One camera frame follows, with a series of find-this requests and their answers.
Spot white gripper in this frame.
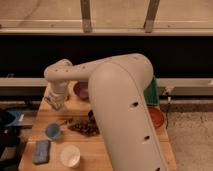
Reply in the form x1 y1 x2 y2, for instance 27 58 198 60
44 82 68 109

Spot blue plastic cup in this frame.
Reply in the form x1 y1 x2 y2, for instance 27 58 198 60
45 123 61 140

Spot small wooden block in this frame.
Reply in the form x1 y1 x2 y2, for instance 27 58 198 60
65 118 74 125

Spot dark objects at left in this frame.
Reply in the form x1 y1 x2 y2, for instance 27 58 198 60
0 108 21 171

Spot light blue grey towel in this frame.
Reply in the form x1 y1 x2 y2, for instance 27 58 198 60
50 98 65 111

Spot bunch of dark grapes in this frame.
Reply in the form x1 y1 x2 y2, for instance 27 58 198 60
68 121 100 137

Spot orange red bowl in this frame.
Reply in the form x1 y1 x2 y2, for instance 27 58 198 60
148 107 164 128

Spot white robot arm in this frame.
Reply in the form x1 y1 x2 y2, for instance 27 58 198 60
44 53 169 171

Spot green plastic tray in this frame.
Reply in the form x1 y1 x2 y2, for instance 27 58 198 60
144 78 159 106

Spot blue sponge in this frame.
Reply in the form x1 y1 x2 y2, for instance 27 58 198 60
33 140 51 164

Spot purple bowl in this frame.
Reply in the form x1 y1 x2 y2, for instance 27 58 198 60
73 82 89 100

